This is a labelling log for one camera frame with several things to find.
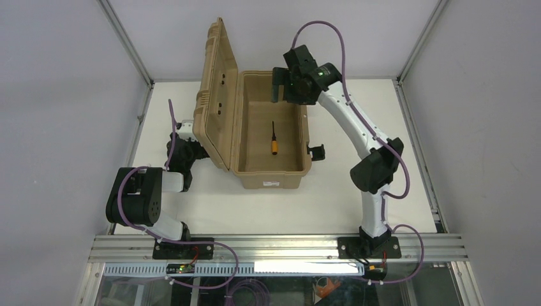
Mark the orange black screwdriver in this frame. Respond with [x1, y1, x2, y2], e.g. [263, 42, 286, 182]
[271, 121, 278, 156]

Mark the tan plastic tool case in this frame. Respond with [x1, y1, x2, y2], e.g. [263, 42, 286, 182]
[193, 17, 325, 189]

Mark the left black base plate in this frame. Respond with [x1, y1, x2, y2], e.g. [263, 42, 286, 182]
[152, 237, 214, 260]

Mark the orange object under table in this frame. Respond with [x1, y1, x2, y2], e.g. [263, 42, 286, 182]
[313, 277, 341, 299]

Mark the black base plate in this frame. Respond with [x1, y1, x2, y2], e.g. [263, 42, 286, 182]
[152, 237, 214, 260]
[337, 237, 402, 259]

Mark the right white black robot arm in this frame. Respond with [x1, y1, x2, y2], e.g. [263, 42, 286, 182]
[271, 45, 404, 251]

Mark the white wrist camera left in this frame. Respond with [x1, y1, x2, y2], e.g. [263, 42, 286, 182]
[176, 120, 196, 142]

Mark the aluminium mounting rail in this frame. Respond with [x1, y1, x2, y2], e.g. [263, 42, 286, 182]
[88, 233, 469, 263]

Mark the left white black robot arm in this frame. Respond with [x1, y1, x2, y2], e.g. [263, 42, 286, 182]
[105, 132, 209, 242]

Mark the coiled purple cable below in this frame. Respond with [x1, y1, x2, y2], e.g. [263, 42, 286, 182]
[224, 277, 271, 306]

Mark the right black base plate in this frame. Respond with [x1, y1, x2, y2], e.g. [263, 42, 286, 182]
[337, 237, 402, 259]

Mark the white slotted cable duct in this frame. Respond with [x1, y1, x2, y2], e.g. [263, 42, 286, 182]
[103, 261, 364, 278]

